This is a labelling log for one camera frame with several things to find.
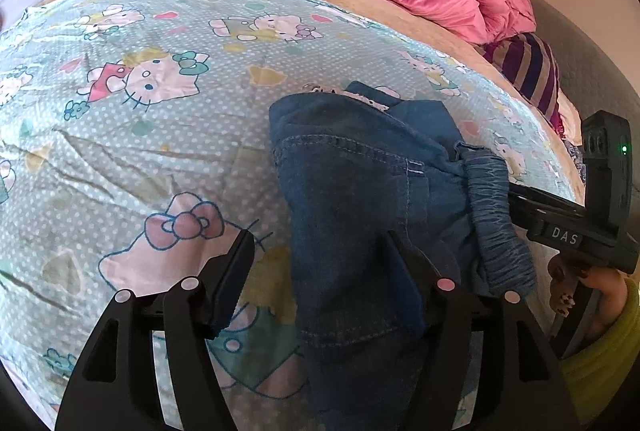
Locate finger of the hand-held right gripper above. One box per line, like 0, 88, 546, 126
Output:
507, 183, 589, 232

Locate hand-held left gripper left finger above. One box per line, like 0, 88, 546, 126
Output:
55, 227, 257, 431

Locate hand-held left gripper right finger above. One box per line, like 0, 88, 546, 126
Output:
387, 231, 583, 431

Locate blue denim pants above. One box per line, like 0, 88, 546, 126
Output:
269, 81, 538, 431

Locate person's right forearm yellow sleeve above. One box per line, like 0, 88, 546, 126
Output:
560, 278, 640, 427

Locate person's right hand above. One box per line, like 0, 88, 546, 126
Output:
547, 255, 629, 328

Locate floral cloth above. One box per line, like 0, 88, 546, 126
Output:
565, 141, 587, 182

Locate cream pillow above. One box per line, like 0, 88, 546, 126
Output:
559, 88, 581, 132

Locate grey upholstered headboard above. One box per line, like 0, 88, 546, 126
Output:
525, 0, 640, 192

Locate purple striped pillow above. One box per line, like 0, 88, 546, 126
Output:
482, 32, 562, 119

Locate light blue cat-print blanket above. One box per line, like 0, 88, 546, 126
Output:
0, 0, 576, 431

